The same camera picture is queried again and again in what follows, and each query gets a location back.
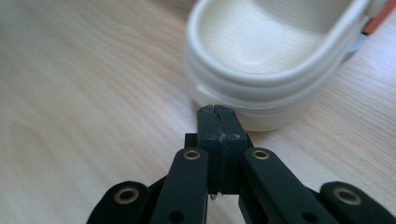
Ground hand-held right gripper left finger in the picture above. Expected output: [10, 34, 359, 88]
[184, 105, 223, 196]

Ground cream clog with holes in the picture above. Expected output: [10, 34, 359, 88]
[182, 0, 383, 133]

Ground white shoe rack orange posts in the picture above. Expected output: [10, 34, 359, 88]
[340, 0, 396, 64]

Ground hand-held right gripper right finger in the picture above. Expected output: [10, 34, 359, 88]
[214, 105, 254, 196]

